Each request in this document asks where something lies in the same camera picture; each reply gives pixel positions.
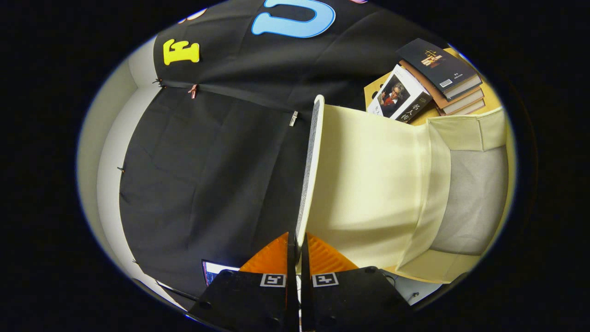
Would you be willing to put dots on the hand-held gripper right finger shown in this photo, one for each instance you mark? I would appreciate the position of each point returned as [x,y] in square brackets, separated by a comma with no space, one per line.
[305,286]

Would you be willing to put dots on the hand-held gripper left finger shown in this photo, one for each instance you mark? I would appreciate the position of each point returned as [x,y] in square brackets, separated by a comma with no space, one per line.
[292,286]

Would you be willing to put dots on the grey fabric storage box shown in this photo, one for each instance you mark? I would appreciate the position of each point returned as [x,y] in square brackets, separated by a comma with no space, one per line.
[368,184]

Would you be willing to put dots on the bright monitor screen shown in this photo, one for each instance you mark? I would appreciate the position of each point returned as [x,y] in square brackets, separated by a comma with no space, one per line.
[219,272]

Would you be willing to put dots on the black backdrop cloth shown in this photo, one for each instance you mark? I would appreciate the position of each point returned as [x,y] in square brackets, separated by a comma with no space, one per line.
[207,175]

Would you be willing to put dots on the small silver clip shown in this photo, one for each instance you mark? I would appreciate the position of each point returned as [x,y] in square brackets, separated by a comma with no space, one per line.
[293,118]

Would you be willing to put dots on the white portrait cover book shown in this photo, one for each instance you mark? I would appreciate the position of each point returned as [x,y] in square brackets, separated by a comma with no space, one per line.
[397,96]

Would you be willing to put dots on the small red clip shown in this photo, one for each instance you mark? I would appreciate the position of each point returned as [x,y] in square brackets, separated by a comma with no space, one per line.
[193,91]

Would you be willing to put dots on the brown hardcover book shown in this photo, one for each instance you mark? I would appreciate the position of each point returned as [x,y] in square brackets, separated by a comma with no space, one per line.
[463,100]
[468,109]

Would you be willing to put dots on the dark hardcover book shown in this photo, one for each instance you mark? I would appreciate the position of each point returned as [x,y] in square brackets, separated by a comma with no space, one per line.
[435,64]

